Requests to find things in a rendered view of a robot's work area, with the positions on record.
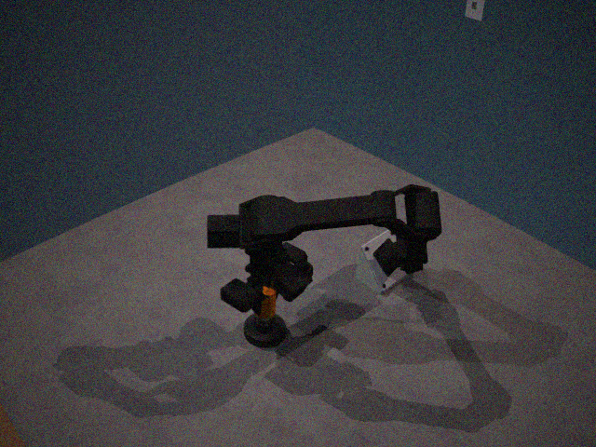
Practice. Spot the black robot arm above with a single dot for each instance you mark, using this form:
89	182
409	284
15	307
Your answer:
264	222

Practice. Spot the orange knob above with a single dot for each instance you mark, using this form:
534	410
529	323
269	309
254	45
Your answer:
269	303

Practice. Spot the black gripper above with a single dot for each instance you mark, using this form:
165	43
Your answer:
245	296

